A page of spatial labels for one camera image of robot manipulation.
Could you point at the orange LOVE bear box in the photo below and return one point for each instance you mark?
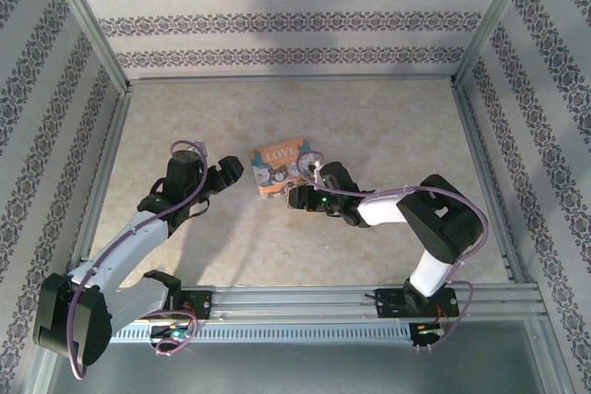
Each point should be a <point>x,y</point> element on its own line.
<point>277,168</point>

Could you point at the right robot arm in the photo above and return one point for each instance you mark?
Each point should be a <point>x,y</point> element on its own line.
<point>443,218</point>

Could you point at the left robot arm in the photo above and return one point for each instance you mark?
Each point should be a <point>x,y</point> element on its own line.
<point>120,251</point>

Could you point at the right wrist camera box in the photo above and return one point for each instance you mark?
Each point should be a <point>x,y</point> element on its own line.
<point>315,171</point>

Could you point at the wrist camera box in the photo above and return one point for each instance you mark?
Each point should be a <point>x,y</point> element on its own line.
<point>199,148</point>
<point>315,171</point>

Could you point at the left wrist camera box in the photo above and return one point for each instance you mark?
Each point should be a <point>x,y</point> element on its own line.
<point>199,148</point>

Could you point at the aluminium table side rail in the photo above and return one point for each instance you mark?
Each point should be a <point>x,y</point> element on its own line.
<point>489,158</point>
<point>104,172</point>

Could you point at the aluminium mounting rail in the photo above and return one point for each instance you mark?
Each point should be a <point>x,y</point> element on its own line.
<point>295,302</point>

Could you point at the aluminium table back rail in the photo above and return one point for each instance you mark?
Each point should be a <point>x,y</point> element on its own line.
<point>291,79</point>

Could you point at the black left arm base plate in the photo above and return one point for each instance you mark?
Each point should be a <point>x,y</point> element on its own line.
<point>203,305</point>

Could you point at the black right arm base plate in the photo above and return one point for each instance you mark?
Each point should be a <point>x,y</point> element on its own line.
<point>392,302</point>

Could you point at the aluminium frame post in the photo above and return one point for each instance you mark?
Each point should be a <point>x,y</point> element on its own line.
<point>496,15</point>
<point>83,15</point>

